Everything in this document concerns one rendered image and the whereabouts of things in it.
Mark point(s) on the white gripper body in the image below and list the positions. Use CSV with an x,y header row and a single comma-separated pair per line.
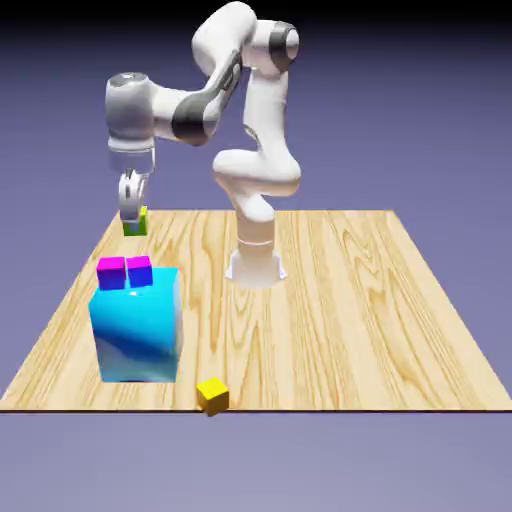
x,y
128,196

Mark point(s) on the small green cube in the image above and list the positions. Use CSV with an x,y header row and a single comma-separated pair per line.
x,y
139,228

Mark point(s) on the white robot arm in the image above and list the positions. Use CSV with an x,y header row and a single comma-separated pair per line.
x,y
264,120

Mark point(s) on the small magenta cube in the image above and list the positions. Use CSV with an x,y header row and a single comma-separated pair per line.
x,y
111,274
139,272

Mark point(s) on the small yellow cube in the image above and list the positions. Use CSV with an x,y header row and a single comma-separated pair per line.
x,y
213,395

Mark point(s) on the large cyan box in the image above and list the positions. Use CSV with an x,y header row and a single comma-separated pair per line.
x,y
136,328

